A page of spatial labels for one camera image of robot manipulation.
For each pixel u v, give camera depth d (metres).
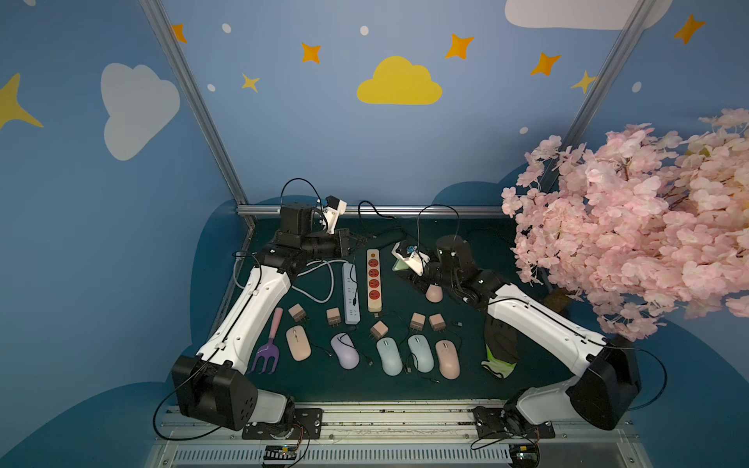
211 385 0.39
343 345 0.84
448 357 0.84
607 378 0.40
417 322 0.91
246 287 0.49
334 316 0.93
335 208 0.67
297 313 0.93
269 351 0.87
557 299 0.83
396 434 0.74
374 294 0.97
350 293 0.97
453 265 0.59
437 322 0.91
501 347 0.86
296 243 0.58
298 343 0.86
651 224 0.57
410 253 0.65
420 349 0.85
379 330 0.89
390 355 0.84
